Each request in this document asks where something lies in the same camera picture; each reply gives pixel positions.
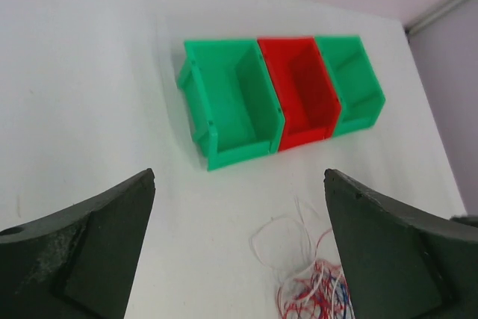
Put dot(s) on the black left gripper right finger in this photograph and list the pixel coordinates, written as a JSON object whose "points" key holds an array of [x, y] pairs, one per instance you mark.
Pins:
{"points": [[399, 261]]}

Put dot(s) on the right green plastic bin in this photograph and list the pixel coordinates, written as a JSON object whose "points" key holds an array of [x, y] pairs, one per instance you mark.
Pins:
{"points": [[356, 85]]}

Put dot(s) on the red plastic bin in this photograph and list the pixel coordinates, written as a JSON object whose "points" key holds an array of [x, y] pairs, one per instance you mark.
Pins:
{"points": [[305, 91]]}

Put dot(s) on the left green plastic bin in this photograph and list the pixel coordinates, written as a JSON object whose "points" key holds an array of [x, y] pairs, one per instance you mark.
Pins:
{"points": [[232, 101]]}

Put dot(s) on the green plastic bin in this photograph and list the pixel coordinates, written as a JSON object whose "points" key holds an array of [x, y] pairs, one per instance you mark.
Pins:
{"points": [[356, 85], [232, 101]]}

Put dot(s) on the right aluminium frame post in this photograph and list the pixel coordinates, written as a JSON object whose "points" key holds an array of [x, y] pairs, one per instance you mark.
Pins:
{"points": [[431, 15]]}

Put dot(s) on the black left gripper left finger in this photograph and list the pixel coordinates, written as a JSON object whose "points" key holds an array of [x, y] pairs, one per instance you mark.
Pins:
{"points": [[79, 262]]}

